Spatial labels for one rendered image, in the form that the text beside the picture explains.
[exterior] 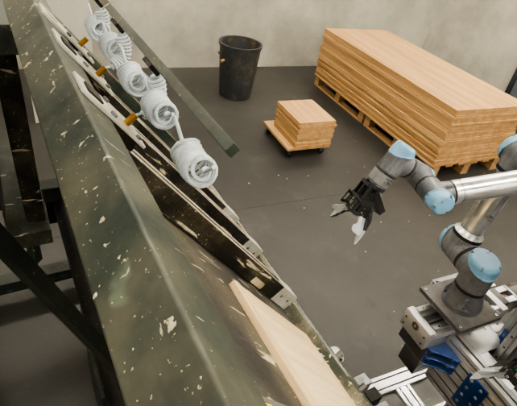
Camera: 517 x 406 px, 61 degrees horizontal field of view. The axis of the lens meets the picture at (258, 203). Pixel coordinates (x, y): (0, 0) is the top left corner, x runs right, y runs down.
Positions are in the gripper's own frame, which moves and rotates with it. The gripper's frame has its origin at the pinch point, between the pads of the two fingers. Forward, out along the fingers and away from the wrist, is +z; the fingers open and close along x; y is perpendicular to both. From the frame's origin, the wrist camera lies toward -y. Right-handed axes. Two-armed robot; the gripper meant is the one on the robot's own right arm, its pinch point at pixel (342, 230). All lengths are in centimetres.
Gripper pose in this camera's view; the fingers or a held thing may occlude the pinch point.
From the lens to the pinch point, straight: 154.3
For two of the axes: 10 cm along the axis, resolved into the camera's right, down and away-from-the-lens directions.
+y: -7.4, -2.5, -6.3
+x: 3.9, 5.9, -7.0
